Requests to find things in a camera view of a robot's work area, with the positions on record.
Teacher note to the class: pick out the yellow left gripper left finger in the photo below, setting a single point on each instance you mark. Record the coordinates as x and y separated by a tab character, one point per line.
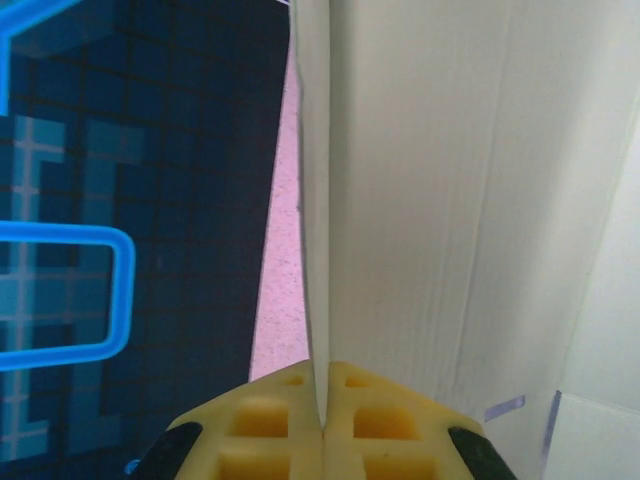
260	440

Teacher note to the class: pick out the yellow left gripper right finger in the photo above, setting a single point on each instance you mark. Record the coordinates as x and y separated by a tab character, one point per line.
400	440

